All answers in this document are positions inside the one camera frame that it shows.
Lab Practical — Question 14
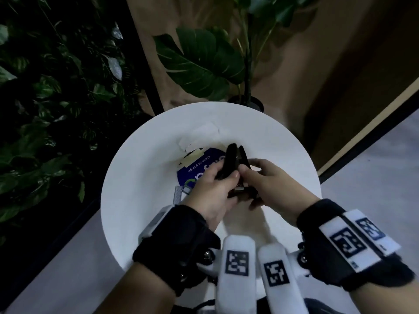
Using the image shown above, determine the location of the black stapler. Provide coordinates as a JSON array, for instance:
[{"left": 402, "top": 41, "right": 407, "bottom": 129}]
[{"left": 215, "top": 143, "right": 260, "bottom": 199}]

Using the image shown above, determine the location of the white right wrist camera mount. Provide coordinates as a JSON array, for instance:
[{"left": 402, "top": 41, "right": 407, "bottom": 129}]
[{"left": 257, "top": 242, "right": 312, "bottom": 314}]

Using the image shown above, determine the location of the white paper tape strip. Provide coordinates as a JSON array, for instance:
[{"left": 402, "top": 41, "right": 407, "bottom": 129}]
[{"left": 178, "top": 123, "right": 220, "bottom": 153}]

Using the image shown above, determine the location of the black right wrist strap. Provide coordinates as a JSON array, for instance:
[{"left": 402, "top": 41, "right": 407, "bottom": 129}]
[{"left": 296, "top": 199, "right": 416, "bottom": 292}]

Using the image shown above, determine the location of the beige masking tape piece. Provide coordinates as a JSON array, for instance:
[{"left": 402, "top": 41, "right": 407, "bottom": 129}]
[{"left": 178, "top": 148, "right": 206, "bottom": 168}]

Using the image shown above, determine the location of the person's left hand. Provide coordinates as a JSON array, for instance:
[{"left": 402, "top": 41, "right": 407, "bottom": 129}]
[{"left": 181, "top": 159, "right": 241, "bottom": 232}]

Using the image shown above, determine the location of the black wrist strap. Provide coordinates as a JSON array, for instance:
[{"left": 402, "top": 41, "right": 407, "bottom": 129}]
[
  {"left": 296, "top": 199, "right": 416, "bottom": 292},
  {"left": 132, "top": 204, "right": 222, "bottom": 297}
]

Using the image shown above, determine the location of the black metal post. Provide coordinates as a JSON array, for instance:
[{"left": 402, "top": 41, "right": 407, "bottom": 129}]
[{"left": 113, "top": 0, "right": 165, "bottom": 116}]

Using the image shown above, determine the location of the green foliage wall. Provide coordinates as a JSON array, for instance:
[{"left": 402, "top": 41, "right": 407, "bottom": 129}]
[{"left": 0, "top": 0, "right": 144, "bottom": 247}]

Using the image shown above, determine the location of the person's left forearm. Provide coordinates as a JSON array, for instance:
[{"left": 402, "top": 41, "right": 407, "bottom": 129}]
[{"left": 94, "top": 261, "right": 178, "bottom": 314}]

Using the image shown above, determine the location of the black left wrist strap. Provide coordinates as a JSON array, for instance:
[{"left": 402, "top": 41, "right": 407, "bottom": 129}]
[{"left": 132, "top": 204, "right": 222, "bottom": 297}]

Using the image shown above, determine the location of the black plant pot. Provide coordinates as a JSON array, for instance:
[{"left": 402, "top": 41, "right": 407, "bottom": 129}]
[{"left": 227, "top": 95, "right": 265, "bottom": 113}]

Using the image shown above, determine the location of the white marker plate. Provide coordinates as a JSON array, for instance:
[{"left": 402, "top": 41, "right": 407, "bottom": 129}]
[{"left": 318, "top": 209, "right": 402, "bottom": 272}]

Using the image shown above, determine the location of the person's right hand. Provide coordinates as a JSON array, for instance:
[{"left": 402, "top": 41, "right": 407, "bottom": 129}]
[{"left": 237, "top": 158, "right": 321, "bottom": 228}]

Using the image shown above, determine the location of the person's right forearm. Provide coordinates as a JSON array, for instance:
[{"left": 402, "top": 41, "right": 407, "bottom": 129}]
[{"left": 346, "top": 277, "right": 419, "bottom": 314}]

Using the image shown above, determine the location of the green monstera plant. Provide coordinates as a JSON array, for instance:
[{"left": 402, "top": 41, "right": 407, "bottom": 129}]
[{"left": 153, "top": 0, "right": 323, "bottom": 105}]

